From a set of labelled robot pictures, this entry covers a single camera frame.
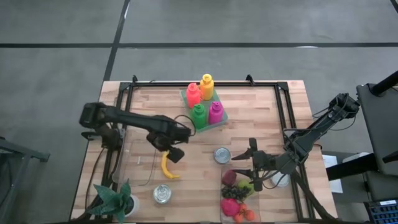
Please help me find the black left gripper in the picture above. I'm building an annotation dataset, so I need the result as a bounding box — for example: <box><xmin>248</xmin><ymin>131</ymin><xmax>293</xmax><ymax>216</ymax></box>
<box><xmin>148</xmin><ymin>129</ymin><xmax>185</xmax><ymax>164</ymax></box>

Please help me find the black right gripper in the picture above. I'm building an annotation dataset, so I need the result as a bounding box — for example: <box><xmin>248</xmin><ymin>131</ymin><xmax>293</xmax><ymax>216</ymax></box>
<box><xmin>231</xmin><ymin>138</ymin><xmax>282</xmax><ymax>192</ymax></box>

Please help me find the yellow banana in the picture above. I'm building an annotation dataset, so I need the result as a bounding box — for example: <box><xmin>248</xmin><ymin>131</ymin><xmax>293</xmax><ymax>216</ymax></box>
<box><xmin>160</xmin><ymin>150</ymin><xmax>181</xmax><ymax>180</ymax></box>

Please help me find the green pear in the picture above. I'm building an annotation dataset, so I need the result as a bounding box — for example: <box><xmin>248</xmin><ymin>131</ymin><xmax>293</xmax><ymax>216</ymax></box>
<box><xmin>238</xmin><ymin>179</ymin><xmax>256</xmax><ymax>197</ymax></box>

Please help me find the dark red apple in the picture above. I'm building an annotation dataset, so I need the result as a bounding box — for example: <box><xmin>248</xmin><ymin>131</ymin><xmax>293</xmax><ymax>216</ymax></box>
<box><xmin>221</xmin><ymin>169</ymin><xmax>238</xmax><ymax>187</ymax></box>

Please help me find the tin can with red label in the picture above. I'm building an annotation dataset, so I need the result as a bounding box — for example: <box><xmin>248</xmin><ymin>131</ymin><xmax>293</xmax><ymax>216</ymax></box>
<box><xmin>213</xmin><ymin>147</ymin><xmax>232</xmax><ymax>165</ymax></box>

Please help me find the dark grape bunch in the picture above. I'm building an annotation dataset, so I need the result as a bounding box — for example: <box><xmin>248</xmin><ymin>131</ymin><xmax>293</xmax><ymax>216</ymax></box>
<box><xmin>221</xmin><ymin>185</ymin><xmax>252</xmax><ymax>201</ymax></box>

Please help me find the silver tin can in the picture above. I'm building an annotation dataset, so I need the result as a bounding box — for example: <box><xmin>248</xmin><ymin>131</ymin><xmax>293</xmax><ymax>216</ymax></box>
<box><xmin>152</xmin><ymin>184</ymin><xmax>173</xmax><ymax>205</ymax></box>

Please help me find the tin can with white label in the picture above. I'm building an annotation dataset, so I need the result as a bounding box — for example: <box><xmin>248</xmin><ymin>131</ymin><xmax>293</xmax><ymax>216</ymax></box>
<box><xmin>271</xmin><ymin>170</ymin><xmax>292</xmax><ymax>189</ymax></box>

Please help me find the clear plastic bin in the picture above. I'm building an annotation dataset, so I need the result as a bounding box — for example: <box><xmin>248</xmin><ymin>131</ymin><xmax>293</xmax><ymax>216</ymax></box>
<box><xmin>111</xmin><ymin>129</ymin><xmax>159</xmax><ymax>187</ymax></box>
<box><xmin>220</xmin><ymin>164</ymin><xmax>261</xmax><ymax>224</ymax></box>

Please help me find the green plastic bottle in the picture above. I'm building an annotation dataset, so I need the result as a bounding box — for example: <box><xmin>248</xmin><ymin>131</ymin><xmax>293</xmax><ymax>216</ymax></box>
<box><xmin>190</xmin><ymin>103</ymin><xmax>208</xmax><ymax>130</ymax></box>

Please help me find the pink plastic bottle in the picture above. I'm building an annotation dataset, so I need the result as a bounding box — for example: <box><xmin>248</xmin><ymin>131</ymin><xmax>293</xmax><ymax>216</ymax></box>
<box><xmin>208</xmin><ymin>101</ymin><xmax>224</xmax><ymax>125</ymax></box>

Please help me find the orange plastic bottle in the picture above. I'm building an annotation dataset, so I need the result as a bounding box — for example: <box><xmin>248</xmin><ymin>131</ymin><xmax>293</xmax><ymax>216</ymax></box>
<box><xmin>185</xmin><ymin>82</ymin><xmax>203</xmax><ymax>110</ymax></box>

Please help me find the yellow plastic bottle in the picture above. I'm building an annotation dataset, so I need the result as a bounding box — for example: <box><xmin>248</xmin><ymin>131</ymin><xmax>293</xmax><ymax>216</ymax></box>
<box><xmin>199</xmin><ymin>73</ymin><xmax>215</xmax><ymax>101</ymax></box>

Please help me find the teal translucent tray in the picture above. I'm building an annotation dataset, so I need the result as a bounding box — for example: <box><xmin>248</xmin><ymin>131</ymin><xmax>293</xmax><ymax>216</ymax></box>
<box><xmin>180</xmin><ymin>88</ymin><xmax>229</xmax><ymax>134</ymax></box>

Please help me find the potted green plant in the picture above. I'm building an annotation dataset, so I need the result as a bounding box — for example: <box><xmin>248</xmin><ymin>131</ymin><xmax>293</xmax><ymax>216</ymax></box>
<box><xmin>86</xmin><ymin>179</ymin><xmax>141</xmax><ymax>224</ymax></box>

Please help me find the white paper sheet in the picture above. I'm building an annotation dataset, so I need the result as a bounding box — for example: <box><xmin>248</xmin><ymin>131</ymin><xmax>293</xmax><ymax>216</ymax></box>
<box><xmin>322</xmin><ymin>154</ymin><xmax>344</xmax><ymax>194</ymax></box>

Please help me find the black desk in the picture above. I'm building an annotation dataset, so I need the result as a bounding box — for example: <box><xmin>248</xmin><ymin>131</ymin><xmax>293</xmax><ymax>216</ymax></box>
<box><xmin>323</xmin><ymin>70</ymin><xmax>398</xmax><ymax>203</ymax></box>

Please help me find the keyboard with coloured keys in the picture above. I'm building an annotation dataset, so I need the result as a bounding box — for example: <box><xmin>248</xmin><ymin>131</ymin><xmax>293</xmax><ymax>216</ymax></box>
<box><xmin>363</xmin><ymin>200</ymin><xmax>398</xmax><ymax>224</ymax></box>

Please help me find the grey metal stand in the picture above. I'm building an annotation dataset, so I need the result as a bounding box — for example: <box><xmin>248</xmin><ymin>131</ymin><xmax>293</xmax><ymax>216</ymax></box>
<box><xmin>0</xmin><ymin>133</ymin><xmax>50</xmax><ymax>224</ymax></box>

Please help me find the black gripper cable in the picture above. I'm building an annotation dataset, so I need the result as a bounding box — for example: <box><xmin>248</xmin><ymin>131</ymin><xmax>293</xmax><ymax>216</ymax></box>
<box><xmin>173</xmin><ymin>114</ymin><xmax>197</xmax><ymax>138</ymax></box>

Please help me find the black aluminium frame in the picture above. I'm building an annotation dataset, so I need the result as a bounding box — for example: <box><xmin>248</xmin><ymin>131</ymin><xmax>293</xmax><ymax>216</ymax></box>
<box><xmin>74</xmin><ymin>79</ymin><xmax>336</xmax><ymax>223</ymax></box>

